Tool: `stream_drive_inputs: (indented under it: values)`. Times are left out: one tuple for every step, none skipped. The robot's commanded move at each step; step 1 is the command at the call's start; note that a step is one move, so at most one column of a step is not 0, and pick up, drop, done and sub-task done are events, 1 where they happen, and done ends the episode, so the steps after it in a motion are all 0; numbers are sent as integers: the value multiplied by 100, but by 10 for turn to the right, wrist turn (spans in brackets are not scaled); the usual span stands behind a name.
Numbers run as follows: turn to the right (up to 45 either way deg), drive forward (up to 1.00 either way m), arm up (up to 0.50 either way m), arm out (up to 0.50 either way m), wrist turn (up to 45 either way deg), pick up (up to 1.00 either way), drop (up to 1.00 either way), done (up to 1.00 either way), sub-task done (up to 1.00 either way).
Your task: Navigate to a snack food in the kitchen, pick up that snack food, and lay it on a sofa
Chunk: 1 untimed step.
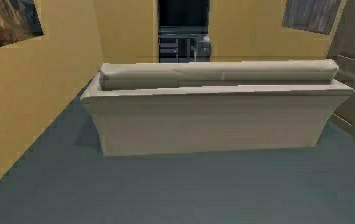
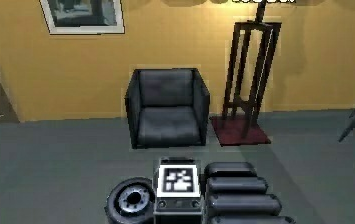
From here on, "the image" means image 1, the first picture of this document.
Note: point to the brown landscape wall picture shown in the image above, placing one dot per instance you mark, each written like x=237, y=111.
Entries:
x=11, y=18

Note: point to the dark kitchen cabinet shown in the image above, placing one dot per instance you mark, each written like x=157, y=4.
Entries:
x=176, y=45

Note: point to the grey wall picture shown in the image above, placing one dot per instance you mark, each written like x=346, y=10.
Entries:
x=310, y=15

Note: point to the brown room door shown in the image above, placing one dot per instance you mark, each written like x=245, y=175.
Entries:
x=353, y=66

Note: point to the beige sofa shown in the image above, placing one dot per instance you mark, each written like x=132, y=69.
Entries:
x=211, y=120

